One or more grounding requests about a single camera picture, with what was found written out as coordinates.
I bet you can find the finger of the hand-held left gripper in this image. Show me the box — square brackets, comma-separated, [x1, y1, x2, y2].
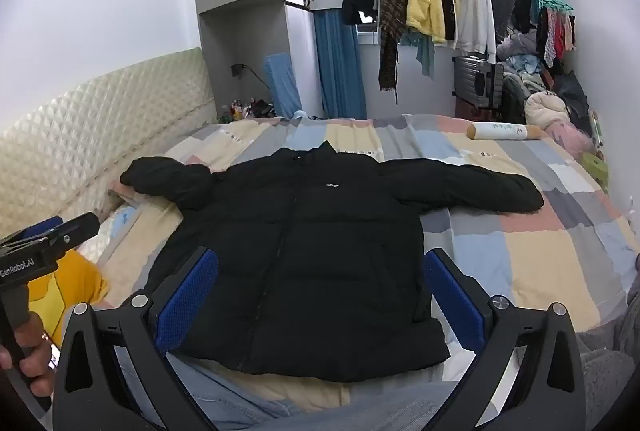
[0, 216, 63, 248]
[47, 212, 101, 254]

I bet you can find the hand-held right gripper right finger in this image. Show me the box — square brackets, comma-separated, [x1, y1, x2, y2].
[424, 248, 587, 431]

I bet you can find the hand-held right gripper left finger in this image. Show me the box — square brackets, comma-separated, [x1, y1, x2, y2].
[52, 247, 221, 431]

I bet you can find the black puffer jacket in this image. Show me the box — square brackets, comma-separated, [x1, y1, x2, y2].
[120, 141, 546, 383]

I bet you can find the pile of clothes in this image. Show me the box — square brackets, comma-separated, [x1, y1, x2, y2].
[495, 31, 593, 132]

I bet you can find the person's left hand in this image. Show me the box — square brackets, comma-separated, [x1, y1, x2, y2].
[0, 313, 55, 396]

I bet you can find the yellow cloth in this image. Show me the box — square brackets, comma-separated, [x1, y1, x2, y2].
[27, 248, 108, 347]

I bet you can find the pastel patchwork blanket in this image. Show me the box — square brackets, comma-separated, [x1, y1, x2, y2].
[75, 113, 640, 412]

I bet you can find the cream quilted headboard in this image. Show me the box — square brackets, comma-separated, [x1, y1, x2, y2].
[0, 47, 217, 237]

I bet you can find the grey fleece cloth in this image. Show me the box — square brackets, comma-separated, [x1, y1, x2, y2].
[575, 276, 640, 431]

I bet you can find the white bolster pillow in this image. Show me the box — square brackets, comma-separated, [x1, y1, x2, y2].
[466, 121, 541, 142]

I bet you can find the green box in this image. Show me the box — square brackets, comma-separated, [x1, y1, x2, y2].
[580, 153, 610, 188]

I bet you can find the bedside clutter of bottles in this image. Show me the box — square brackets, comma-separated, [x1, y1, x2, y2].
[217, 96, 276, 122]

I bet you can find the pink fluffy cloth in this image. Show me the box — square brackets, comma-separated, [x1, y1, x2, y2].
[545, 121, 594, 162]

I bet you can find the cream plush cushion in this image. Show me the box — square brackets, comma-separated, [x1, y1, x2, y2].
[524, 91, 572, 130]

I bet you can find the dark ribbed suitcase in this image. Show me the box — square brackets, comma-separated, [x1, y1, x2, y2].
[452, 56, 505, 110]

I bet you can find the blue padded board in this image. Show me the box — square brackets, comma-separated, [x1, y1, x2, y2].
[263, 52, 304, 116]

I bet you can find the hanging teal cloth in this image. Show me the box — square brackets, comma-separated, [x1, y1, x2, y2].
[400, 31, 436, 79]

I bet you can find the blue curtain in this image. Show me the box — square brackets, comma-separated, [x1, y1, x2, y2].
[313, 8, 368, 120]

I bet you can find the small hanging laundry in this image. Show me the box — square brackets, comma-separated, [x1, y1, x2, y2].
[536, 6, 577, 68]

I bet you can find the hanging white hoodie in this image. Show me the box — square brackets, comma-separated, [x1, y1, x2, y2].
[456, 0, 497, 54]

